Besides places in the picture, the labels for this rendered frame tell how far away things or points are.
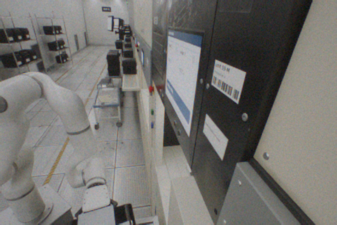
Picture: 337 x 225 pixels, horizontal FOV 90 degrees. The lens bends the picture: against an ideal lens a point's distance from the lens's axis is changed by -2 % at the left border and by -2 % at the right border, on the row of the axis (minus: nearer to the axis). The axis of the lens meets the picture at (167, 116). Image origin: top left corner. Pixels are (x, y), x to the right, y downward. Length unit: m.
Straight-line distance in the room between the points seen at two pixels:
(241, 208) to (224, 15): 0.24
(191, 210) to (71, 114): 0.51
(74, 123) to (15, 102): 0.17
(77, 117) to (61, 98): 0.08
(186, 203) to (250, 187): 0.18
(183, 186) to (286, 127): 0.25
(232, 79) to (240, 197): 0.14
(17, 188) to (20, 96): 0.51
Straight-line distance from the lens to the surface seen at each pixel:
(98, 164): 0.90
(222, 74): 0.25
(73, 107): 0.68
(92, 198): 0.79
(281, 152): 0.20
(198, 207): 0.36
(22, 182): 1.09
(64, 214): 1.23
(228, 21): 0.26
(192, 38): 0.37
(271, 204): 0.20
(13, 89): 0.71
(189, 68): 0.38
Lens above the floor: 1.70
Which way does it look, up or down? 29 degrees down
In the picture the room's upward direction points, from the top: 3 degrees clockwise
